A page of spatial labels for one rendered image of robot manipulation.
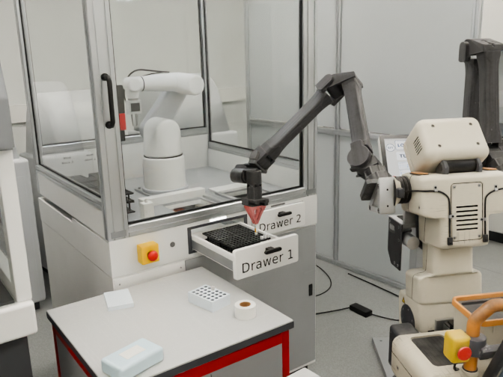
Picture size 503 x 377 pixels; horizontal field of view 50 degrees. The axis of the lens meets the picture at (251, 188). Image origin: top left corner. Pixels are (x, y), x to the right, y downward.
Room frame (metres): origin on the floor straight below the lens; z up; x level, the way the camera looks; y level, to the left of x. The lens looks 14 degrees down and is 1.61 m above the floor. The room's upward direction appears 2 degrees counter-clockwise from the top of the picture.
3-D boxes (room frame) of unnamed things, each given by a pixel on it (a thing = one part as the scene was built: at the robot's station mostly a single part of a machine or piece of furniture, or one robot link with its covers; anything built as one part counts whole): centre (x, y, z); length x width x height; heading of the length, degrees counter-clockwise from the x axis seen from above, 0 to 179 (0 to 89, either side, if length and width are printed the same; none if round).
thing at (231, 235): (2.04, 0.07, 0.87); 0.22 x 0.18 x 0.06; 35
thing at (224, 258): (2.04, 0.07, 0.86); 0.40 x 0.26 x 0.06; 35
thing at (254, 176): (1.98, -0.01, 1.15); 0.07 x 0.06 x 0.07; 49
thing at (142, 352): (1.35, 0.34, 0.78); 0.15 x 0.10 x 0.04; 140
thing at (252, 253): (1.87, -0.05, 0.87); 0.29 x 0.02 x 0.11; 125
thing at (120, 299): (1.76, 0.48, 0.77); 0.13 x 0.09 x 0.02; 21
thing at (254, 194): (1.98, -0.01, 1.09); 0.10 x 0.07 x 0.07; 34
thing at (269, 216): (2.32, -0.12, 0.87); 0.29 x 0.02 x 0.11; 125
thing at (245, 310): (1.63, 0.03, 0.78); 0.07 x 0.07 x 0.04
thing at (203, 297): (1.73, 0.16, 0.78); 0.12 x 0.08 x 0.04; 47
